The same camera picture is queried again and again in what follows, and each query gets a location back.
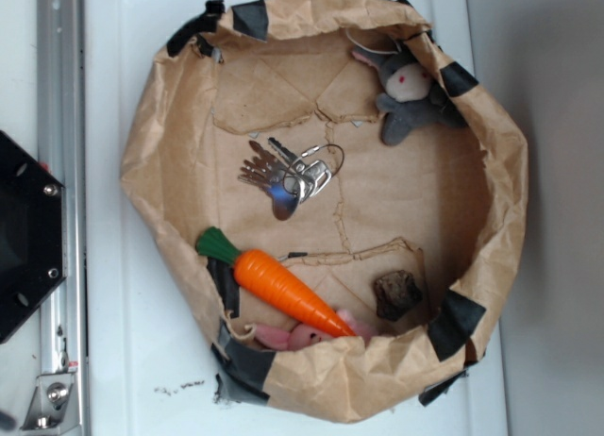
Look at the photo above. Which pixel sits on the silver key bunch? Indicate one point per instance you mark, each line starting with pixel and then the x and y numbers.
pixel 286 177

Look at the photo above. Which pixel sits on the orange plastic carrot toy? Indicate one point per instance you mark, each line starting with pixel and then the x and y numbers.
pixel 270 281

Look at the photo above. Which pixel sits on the pink plush toy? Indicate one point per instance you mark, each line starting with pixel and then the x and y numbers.
pixel 303 335

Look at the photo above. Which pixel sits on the brown rock chunk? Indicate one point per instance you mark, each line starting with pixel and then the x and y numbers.
pixel 396 294

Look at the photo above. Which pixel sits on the brown paper bag bin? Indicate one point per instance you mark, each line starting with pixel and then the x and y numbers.
pixel 447 204

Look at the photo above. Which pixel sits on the grey plush bunny toy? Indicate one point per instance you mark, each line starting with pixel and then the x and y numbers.
pixel 411 97

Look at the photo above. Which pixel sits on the white tray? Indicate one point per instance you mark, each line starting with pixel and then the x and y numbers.
pixel 151 371

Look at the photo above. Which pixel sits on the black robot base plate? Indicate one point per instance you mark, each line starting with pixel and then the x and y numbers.
pixel 32 247

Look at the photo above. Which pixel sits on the aluminium rail frame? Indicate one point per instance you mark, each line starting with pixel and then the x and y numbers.
pixel 60 402

